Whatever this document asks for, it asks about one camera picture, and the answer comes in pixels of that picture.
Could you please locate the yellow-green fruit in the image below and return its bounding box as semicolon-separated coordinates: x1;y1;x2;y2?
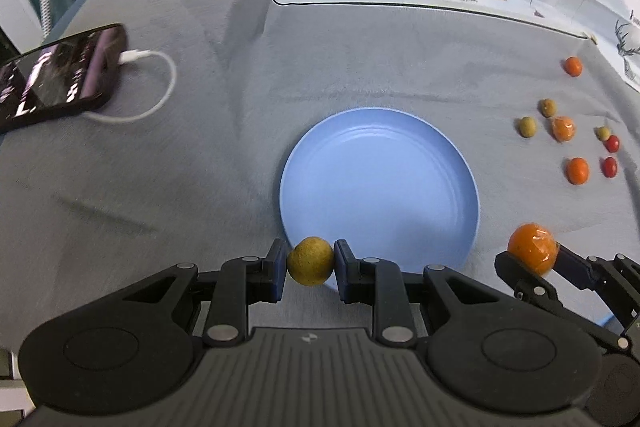
288;236;334;286
596;126;612;142
518;116;537;139
538;98;558;119

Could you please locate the red cherry tomato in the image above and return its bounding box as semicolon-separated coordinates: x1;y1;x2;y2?
604;134;620;154
601;156;618;179

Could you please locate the small orange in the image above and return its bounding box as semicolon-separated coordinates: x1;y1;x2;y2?
563;56;584;78

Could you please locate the blue round plate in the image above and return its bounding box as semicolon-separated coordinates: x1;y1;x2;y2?
279;107;480;273

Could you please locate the black smartphone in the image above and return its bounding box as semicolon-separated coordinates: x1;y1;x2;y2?
0;24;128;133

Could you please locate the white charging cable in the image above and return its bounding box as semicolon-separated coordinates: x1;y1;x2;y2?
81;48;179;125

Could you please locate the white door frame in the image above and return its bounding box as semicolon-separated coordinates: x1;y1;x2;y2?
0;0;42;53

